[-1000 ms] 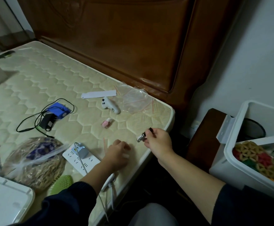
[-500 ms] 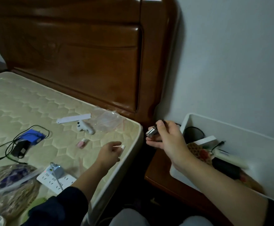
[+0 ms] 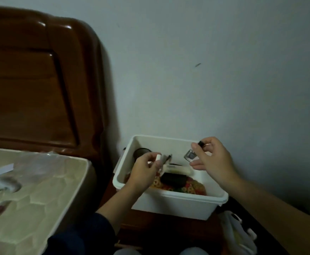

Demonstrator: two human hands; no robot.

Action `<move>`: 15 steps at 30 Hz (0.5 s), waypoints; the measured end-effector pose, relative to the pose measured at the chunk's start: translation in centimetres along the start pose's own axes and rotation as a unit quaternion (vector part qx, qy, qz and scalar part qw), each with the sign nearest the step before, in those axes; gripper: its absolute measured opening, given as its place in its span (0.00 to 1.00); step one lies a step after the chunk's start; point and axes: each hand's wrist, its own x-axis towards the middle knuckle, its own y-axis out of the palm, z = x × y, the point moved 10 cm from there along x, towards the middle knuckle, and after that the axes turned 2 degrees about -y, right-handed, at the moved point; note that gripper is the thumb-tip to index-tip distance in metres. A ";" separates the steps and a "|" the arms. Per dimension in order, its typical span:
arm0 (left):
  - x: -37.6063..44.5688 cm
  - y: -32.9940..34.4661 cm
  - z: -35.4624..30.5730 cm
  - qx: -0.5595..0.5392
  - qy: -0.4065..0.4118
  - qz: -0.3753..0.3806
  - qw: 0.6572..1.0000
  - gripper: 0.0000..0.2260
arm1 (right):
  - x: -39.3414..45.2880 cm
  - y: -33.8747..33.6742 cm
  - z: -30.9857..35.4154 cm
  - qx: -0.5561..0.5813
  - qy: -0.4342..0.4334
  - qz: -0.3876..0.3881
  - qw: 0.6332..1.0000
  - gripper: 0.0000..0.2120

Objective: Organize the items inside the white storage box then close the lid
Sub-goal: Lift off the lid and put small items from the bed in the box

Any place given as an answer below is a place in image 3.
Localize person's left hand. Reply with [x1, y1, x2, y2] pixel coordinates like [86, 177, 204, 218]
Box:
[127, 152, 162, 193]

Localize dark blue sleeve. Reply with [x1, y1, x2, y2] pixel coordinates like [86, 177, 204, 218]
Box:
[43, 212, 116, 255]

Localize black pouch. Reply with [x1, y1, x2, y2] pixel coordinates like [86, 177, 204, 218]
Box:
[160, 171, 189, 188]

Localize brown wooden nightstand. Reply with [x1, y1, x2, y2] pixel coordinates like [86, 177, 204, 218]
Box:
[99, 178, 224, 250]

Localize white plastic storage bin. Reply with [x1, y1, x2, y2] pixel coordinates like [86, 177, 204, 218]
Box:
[112, 134, 229, 221]

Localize clear plastic bag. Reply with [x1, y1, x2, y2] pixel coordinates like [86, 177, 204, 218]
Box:
[13, 151, 66, 185]

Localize white plastic bag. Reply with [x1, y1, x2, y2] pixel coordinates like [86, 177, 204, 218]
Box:
[218, 211, 258, 255]

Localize person's right forearm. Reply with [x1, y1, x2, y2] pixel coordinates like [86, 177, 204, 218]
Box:
[219, 172, 310, 255]

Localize floral fabric pouch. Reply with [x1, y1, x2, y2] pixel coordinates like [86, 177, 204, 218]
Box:
[124, 174, 207, 196]

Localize person's left forearm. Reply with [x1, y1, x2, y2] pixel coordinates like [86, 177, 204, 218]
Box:
[96, 181, 145, 234]

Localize brown wooden headboard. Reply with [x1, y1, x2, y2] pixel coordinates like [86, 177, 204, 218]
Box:
[0, 5, 111, 163]

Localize small printed packet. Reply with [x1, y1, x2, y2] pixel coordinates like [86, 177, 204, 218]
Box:
[0, 176, 21, 194]

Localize person's right hand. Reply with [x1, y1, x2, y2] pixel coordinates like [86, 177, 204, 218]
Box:
[189, 137, 238, 185]

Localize cream oblong case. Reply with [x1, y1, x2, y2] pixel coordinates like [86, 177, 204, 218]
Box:
[162, 165, 193, 176]

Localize black round jar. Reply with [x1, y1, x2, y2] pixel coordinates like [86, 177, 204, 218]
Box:
[133, 148, 152, 161]

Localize small glass bottle black cap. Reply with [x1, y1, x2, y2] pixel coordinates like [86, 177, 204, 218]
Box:
[184, 141, 206, 162]

